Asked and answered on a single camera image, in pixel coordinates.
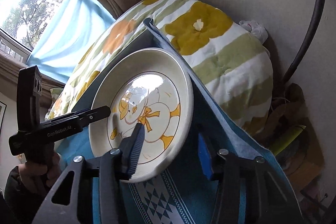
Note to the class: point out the floral striped quilt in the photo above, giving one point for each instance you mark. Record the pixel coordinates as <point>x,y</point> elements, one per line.
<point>232,63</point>

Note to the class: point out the light blue hanging sheet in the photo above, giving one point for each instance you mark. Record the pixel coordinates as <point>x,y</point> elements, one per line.
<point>76,25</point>

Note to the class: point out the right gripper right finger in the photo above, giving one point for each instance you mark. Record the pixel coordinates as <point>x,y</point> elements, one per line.
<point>205,155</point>

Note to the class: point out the white framed window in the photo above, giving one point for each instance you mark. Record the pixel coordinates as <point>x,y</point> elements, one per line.
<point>22,25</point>

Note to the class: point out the duck pattern plate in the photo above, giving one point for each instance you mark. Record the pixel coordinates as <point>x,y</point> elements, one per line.
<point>150,87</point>

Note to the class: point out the person's left hand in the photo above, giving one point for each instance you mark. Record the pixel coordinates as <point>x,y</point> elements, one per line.
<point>30,170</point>

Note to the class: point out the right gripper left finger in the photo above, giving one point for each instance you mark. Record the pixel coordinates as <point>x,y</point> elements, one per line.
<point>131,149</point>

